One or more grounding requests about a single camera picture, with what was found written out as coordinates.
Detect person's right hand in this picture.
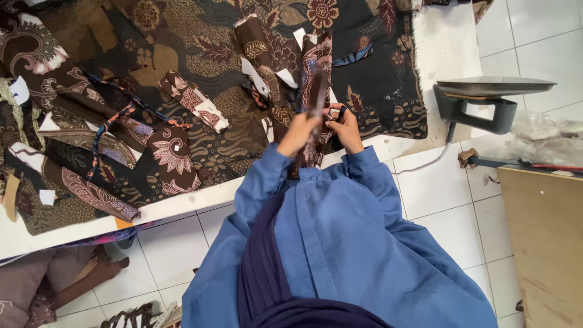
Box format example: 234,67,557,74
324,103,365,156

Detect person's left hand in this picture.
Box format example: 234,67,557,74
276,111,325,158

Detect black-handled scissors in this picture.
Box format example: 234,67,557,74
308,68,349,137

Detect brown pink floral batik strip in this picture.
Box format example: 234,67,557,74
291,31,335,179

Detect blue striped fabric strip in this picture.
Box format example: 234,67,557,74
332,43,374,67

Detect folded brown leaf batik piece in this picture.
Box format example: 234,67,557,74
233,14,285,104

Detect large dark batik cloth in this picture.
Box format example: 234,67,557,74
27,0,429,237

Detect cream and brown batik piece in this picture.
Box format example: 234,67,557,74
158,70,230,134

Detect blue long-sleeved shirt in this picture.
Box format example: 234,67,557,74
181,142,500,328

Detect brown fabric scrap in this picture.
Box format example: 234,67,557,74
457,148,480,169

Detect brown batik piece pink flower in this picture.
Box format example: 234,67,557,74
145,126,202,196

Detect dark grey clothes iron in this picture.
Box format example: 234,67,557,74
432,76,557,135

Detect navy blue headscarf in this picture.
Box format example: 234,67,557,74
236,189,394,328

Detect dark metal bar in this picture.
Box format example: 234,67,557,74
468,155,583,175

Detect blue and orange fabric strip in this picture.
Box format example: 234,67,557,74
85,73,192,180

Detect clear plastic bag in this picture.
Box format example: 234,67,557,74
506,109,583,168

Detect long brown paisley batik piece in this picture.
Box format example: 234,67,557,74
8,142,143,223

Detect brown wooden board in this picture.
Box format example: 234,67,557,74
496,166,583,328

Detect woven wicker basket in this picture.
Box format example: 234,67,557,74
99,301,183,328

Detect heap of batik fabric pieces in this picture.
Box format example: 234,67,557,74
0,0,107,219

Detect heap of brown cloth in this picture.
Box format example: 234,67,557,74
0,245,131,328

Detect grey iron cable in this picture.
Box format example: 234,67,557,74
393,122,457,176

